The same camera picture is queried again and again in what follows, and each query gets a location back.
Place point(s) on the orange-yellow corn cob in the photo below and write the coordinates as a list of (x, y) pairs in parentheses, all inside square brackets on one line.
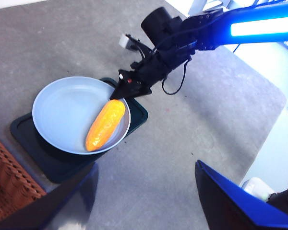
[(105, 124)]

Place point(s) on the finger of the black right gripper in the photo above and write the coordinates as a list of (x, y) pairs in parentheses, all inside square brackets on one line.
[(140, 90), (121, 91)]

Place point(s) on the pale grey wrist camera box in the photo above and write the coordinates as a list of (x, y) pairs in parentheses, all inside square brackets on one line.
[(123, 40)]

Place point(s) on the white plastic container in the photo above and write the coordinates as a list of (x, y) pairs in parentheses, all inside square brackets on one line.
[(256, 188)]

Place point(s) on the brown wicker basket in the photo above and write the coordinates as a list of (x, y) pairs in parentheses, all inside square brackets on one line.
[(12, 191)]

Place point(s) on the blue round plate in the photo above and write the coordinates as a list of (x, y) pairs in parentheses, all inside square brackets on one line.
[(62, 115)]

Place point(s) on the black rectangular tray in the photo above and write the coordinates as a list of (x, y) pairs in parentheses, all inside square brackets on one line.
[(57, 167)]

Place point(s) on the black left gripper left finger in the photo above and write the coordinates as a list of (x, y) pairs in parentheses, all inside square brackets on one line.
[(62, 203)]

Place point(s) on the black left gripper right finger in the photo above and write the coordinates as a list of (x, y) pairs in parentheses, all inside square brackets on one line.
[(230, 210)]

